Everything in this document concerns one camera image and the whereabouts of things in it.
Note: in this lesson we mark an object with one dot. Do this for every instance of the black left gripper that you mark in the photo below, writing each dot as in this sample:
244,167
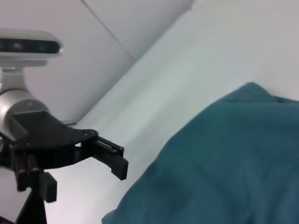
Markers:
46,140

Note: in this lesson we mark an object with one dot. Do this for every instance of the teal T-shirt with beige print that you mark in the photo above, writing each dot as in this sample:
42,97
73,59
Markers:
222,163

